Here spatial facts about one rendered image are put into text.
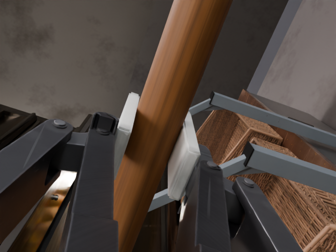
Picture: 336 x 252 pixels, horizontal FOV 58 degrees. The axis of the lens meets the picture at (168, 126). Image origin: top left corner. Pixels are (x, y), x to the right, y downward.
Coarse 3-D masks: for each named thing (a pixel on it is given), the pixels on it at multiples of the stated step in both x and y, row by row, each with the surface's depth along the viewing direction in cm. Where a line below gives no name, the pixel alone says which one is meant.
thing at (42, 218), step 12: (84, 132) 148; (60, 180) 116; (72, 180) 140; (48, 192) 101; (60, 192) 119; (36, 204) 91; (48, 204) 104; (60, 204) 124; (24, 216) 85; (36, 216) 92; (48, 216) 107; (24, 228) 83; (36, 228) 95; (12, 240) 76; (24, 240) 85; (36, 240) 97
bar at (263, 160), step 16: (224, 96) 109; (192, 112) 110; (240, 112) 110; (256, 112) 110; (272, 112) 114; (288, 128) 112; (304, 128) 112; (240, 160) 64; (256, 160) 63; (272, 160) 63; (288, 160) 63; (224, 176) 65; (288, 176) 64; (304, 176) 64; (320, 176) 64; (160, 192) 68
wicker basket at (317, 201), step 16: (272, 144) 117; (256, 176) 122; (272, 176) 122; (272, 192) 118; (288, 192) 108; (304, 192) 77; (320, 192) 84; (288, 208) 105; (304, 208) 97; (320, 208) 71; (288, 224) 102; (304, 224) 94; (320, 224) 88; (304, 240) 93; (320, 240) 66
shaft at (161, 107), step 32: (192, 0) 15; (224, 0) 15; (192, 32) 16; (160, 64) 17; (192, 64) 16; (160, 96) 17; (192, 96) 18; (160, 128) 17; (128, 160) 18; (160, 160) 18; (128, 192) 19; (128, 224) 20
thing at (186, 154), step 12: (180, 132) 18; (192, 132) 18; (180, 144) 17; (192, 144) 16; (180, 156) 16; (192, 156) 15; (168, 168) 18; (180, 168) 15; (192, 168) 15; (168, 180) 17; (180, 180) 16; (168, 192) 16; (180, 192) 16
